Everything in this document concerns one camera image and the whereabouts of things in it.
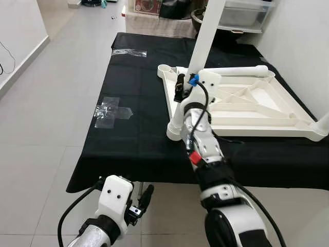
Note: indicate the white plastic table top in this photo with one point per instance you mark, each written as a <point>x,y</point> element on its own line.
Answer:
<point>267,127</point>

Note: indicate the crossed clear tape strips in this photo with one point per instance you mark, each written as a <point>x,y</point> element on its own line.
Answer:
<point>110,110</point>

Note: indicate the beige bench cover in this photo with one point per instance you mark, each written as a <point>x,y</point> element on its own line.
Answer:
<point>154,27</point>

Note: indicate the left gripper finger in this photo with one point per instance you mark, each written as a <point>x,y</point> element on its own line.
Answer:
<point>147,195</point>

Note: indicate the red printed carton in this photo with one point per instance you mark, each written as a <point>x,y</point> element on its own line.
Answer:
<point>148,5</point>

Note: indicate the black wok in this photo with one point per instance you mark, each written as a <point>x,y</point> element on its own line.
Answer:
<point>197,18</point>

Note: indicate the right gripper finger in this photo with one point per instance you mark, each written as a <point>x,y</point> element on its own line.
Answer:
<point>180,82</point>

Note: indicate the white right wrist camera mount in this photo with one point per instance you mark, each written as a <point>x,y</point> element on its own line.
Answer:
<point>209,82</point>

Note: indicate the black bag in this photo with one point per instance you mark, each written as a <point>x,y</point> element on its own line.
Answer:
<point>175,9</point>

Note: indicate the long clear tape strip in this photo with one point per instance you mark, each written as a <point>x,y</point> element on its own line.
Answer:
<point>128,52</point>

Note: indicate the black table cloth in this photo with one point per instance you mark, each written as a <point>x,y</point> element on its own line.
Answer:
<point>133,149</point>

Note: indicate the clear plastic storage box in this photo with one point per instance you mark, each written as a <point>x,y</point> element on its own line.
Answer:
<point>244,13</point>

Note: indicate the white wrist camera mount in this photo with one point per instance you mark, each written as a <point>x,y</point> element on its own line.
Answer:
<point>115,198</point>
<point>209,82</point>

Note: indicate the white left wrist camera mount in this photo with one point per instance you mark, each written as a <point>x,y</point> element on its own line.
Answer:
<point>115,198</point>

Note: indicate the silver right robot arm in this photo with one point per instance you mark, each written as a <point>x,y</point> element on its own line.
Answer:
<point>205,144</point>

